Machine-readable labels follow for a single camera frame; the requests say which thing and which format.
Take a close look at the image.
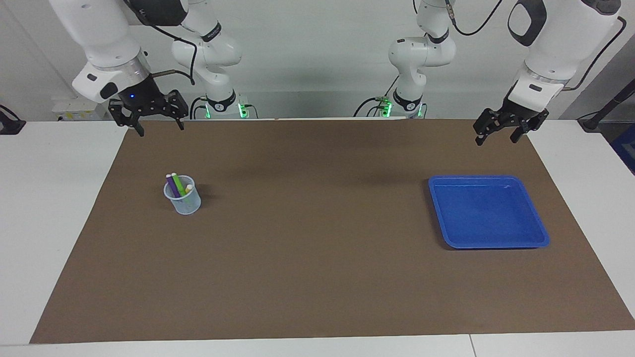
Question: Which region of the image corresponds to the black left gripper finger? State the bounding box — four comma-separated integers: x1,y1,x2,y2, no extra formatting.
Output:
473,109,503,146
511,121,539,144

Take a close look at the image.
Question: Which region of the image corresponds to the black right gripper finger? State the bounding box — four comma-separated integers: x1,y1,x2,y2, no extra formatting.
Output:
109,99,145,137
168,90,190,130

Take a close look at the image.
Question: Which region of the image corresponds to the blue plastic tray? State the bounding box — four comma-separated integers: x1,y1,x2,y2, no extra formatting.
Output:
428,175,550,249

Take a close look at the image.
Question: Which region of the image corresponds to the black stand pole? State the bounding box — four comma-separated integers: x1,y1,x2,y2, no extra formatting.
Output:
578,79,635,132

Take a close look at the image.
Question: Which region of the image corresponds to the clear plastic cup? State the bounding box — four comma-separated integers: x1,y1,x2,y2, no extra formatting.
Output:
164,175,202,216

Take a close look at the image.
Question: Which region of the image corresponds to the blue box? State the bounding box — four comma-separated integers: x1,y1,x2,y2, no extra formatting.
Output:
611,124,635,175

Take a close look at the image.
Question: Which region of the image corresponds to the brown table mat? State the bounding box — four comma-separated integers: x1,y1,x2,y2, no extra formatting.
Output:
30,118,635,344

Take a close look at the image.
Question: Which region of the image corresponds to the black base cable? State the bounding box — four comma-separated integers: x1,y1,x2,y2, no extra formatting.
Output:
353,74,401,118
190,96,211,120

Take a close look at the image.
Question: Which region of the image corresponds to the white wall socket box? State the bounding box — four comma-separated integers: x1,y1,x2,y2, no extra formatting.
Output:
52,97,107,121

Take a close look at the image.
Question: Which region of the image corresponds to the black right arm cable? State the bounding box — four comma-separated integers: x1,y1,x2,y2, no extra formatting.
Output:
124,0,197,86

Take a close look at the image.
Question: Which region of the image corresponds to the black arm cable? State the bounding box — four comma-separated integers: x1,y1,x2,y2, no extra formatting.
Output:
124,0,197,86
444,0,627,92

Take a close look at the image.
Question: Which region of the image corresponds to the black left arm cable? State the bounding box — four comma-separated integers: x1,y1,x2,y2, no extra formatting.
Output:
444,0,627,92

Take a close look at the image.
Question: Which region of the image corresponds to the black clamp mount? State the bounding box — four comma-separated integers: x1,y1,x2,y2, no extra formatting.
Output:
0,105,26,135

